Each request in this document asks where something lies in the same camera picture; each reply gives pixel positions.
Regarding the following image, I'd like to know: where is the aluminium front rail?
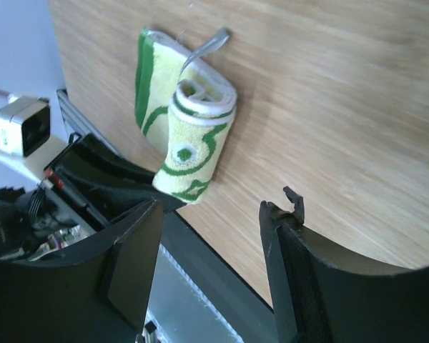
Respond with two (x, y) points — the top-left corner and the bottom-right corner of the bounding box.
(56, 89), (120, 156)

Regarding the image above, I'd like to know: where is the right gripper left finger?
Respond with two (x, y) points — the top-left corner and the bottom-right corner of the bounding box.
(0, 200), (163, 342)

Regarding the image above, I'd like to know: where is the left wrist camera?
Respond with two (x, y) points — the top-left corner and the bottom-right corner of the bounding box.
(0, 93), (68, 183)

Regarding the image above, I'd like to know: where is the green patterned towel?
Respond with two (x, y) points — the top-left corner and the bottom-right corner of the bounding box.
(134, 27), (237, 204)

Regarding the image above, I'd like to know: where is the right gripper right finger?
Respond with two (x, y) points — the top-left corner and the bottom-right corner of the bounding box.
(259, 187), (429, 342)

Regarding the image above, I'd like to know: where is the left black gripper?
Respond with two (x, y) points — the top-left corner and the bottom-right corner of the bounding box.
(0, 134), (184, 261)

